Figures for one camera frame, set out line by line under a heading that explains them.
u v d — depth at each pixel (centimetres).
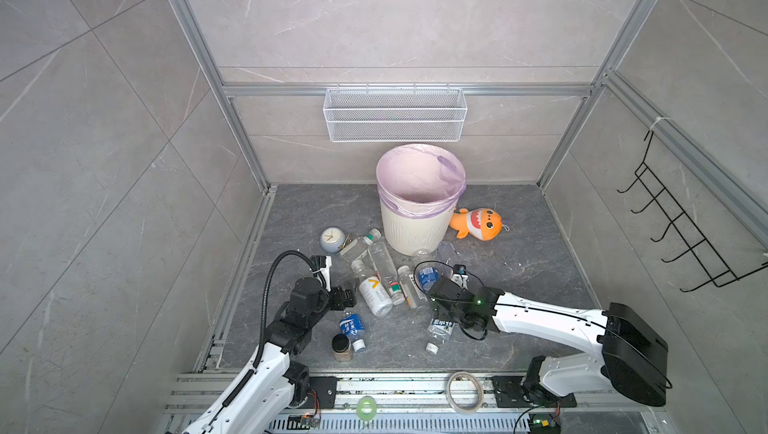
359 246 100
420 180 100
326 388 73
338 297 72
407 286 91
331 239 98
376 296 84
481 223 98
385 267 93
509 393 73
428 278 88
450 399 71
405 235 89
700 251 64
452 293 63
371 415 70
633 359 41
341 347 72
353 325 79
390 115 101
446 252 97
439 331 80
